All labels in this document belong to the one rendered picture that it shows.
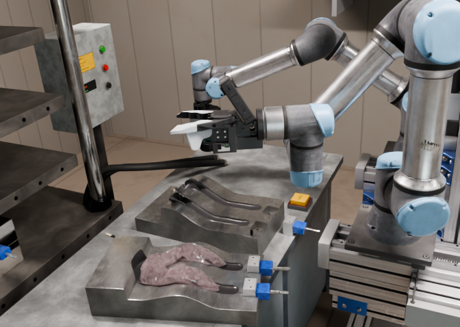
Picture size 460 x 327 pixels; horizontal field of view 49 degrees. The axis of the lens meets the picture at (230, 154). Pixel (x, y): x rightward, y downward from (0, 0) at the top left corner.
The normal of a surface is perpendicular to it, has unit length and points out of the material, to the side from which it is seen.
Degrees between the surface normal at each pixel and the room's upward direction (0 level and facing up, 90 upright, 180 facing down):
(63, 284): 0
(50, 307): 0
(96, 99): 90
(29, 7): 90
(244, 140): 82
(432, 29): 83
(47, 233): 0
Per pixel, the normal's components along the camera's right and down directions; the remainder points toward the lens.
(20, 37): 0.90, 0.14
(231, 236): -0.43, 0.41
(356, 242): -0.06, -0.90
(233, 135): 0.00, 0.30
